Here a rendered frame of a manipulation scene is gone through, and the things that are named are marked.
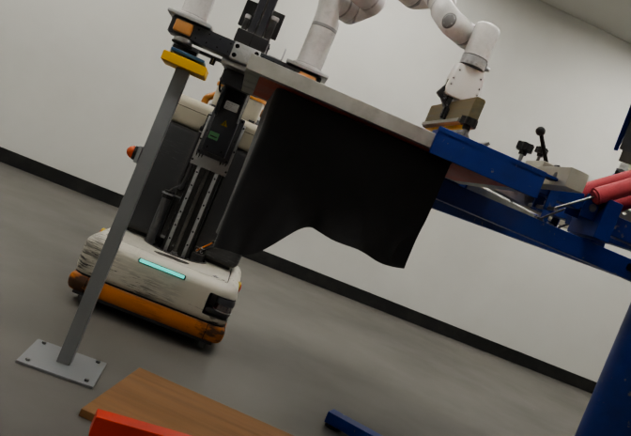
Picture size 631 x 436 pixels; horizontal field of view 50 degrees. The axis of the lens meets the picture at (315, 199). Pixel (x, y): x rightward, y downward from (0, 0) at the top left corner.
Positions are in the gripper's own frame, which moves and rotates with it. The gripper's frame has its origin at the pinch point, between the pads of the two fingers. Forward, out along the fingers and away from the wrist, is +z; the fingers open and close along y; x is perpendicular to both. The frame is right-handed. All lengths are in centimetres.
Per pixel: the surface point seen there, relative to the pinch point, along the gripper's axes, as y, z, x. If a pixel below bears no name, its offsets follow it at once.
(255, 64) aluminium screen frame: 56, 12, 30
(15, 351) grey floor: 88, 110, -7
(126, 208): 75, 61, -9
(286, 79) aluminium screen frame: 48, 13, 30
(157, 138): 75, 39, -9
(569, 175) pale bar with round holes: -23.6, 6.8, 34.5
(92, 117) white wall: 166, 54, -379
